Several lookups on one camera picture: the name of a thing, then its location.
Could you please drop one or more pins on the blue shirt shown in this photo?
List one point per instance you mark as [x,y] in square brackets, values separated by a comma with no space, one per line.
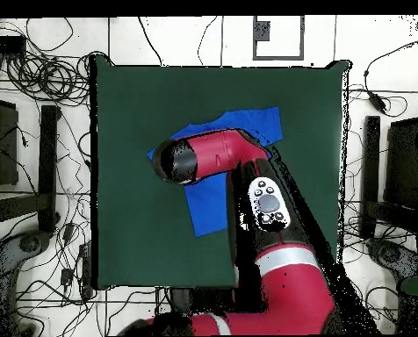
[209,207]

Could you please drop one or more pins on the small black adapter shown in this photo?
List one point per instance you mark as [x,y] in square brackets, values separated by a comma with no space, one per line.
[66,276]
[69,232]

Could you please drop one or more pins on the dark green tablecloth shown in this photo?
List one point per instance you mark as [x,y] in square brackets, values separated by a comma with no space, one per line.
[142,105]

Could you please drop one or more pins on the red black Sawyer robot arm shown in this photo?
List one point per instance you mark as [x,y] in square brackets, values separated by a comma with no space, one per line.
[230,154]

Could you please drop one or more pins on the black power adapter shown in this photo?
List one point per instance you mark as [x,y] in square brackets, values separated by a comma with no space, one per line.
[377,101]

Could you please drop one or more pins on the black stand frame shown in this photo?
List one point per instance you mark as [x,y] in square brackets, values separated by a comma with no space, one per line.
[371,158]
[49,158]

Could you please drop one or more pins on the black box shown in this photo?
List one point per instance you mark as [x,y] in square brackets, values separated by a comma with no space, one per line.
[3,147]
[404,161]

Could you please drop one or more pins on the grey caster stand base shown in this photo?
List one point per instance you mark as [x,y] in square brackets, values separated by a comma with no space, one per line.
[30,243]
[390,252]

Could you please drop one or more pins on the grey square frame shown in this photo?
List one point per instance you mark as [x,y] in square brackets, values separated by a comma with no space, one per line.
[278,57]

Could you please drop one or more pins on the black power strip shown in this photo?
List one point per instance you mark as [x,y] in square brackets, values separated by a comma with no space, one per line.
[86,270]

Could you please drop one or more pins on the black flat device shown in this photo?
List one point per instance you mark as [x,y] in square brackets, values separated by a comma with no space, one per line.
[5,45]

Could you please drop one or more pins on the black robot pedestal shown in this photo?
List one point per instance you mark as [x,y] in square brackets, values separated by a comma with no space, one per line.
[184,298]

